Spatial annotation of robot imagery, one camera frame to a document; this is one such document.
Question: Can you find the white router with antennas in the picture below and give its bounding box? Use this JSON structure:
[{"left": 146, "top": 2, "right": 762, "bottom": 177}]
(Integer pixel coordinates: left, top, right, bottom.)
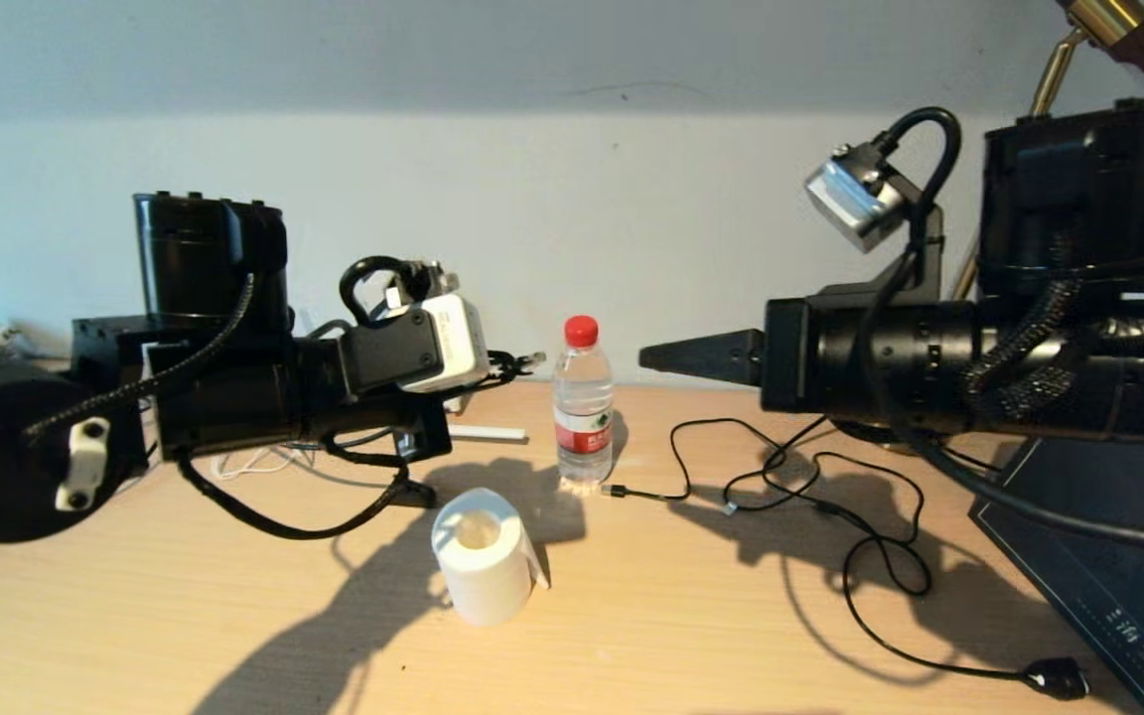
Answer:
[{"left": 448, "top": 397, "right": 526, "bottom": 442}]

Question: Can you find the clear red-capped water bottle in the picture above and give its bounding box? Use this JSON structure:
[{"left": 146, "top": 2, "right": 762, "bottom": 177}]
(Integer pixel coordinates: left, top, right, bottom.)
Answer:
[{"left": 552, "top": 315, "right": 616, "bottom": 490}]

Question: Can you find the white toilet paper roll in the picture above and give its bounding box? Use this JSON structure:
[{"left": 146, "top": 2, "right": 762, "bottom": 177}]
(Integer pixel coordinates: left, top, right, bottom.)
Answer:
[{"left": 430, "top": 488, "right": 548, "bottom": 627}]

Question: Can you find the brass desk lamp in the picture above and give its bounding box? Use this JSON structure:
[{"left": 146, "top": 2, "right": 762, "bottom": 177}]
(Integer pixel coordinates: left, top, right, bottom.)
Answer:
[{"left": 830, "top": 0, "right": 1144, "bottom": 456}]

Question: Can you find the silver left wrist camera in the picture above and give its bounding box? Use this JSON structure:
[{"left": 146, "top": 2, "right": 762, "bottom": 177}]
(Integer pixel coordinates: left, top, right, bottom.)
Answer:
[{"left": 398, "top": 291, "right": 492, "bottom": 394}]

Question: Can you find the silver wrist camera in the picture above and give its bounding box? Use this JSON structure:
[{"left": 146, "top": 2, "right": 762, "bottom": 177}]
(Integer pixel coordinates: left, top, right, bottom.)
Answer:
[
  {"left": 803, "top": 144, "right": 908, "bottom": 254},
  {"left": 398, "top": 291, "right": 492, "bottom": 394}
]

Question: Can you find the grey wall socket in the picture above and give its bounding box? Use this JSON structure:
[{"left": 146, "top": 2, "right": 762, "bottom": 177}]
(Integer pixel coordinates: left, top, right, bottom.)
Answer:
[{"left": 373, "top": 260, "right": 431, "bottom": 301}]

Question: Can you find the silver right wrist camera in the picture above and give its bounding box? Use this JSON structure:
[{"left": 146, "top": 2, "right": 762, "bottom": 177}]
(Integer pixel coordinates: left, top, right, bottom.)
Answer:
[{"left": 803, "top": 144, "right": 908, "bottom": 254}]

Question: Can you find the thin black connector cable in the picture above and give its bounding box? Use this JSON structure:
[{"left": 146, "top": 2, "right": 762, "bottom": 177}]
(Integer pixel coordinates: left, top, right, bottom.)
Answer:
[{"left": 600, "top": 417, "right": 821, "bottom": 517}]

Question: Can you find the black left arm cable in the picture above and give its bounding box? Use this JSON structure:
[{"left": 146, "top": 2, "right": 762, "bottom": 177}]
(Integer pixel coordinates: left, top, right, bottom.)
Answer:
[{"left": 178, "top": 256, "right": 416, "bottom": 542}]

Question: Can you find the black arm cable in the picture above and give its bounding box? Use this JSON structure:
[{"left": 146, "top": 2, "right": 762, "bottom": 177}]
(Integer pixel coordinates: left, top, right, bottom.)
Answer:
[
  {"left": 865, "top": 106, "right": 1144, "bottom": 557},
  {"left": 178, "top": 256, "right": 416, "bottom": 542}
]

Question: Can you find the white adapter cord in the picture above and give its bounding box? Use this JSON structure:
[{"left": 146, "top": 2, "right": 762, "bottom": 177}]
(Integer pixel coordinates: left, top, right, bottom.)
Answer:
[{"left": 211, "top": 445, "right": 307, "bottom": 482}]

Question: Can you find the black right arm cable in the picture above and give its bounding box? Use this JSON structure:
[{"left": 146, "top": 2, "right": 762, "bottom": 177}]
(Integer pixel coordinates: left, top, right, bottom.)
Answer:
[{"left": 865, "top": 106, "right": 1144, "bottom": 557}]

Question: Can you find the black lamp power cord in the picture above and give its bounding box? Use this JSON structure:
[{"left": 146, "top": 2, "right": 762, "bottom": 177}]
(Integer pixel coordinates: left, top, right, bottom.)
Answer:
[{"left": 721, "top": 417, "right": 1094, "bottom": 701}]

